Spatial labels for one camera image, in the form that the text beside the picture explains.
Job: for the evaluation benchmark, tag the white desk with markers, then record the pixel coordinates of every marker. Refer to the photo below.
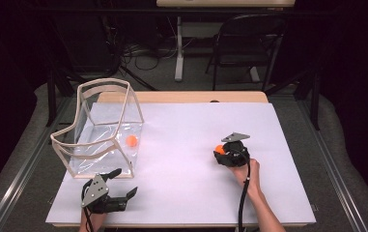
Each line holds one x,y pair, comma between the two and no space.
204,19

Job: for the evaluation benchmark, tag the black metal stand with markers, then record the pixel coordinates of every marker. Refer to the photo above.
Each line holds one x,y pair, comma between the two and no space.
54,93
310,93

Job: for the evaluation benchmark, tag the person's right hand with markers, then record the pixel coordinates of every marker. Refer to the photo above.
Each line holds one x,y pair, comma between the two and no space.
247,175

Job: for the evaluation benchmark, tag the black folding chair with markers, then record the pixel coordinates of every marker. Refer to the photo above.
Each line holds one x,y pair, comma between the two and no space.
246,48

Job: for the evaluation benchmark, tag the orange ping pong ball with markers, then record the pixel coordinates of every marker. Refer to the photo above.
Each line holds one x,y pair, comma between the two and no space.
131,140
219,149

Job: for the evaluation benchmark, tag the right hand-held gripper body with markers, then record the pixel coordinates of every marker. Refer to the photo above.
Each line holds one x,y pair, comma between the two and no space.
234,151

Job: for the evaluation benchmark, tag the person's left hand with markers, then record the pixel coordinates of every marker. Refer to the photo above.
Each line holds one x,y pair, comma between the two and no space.
93,222

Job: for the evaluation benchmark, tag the metal floor rail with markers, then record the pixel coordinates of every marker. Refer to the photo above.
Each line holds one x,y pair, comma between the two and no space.
333,167
20,170

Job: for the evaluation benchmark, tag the clear storage bag beige trim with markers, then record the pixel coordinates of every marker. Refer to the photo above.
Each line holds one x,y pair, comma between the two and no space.
104,135

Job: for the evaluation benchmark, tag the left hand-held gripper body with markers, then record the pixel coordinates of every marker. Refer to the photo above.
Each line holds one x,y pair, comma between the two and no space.
99,195

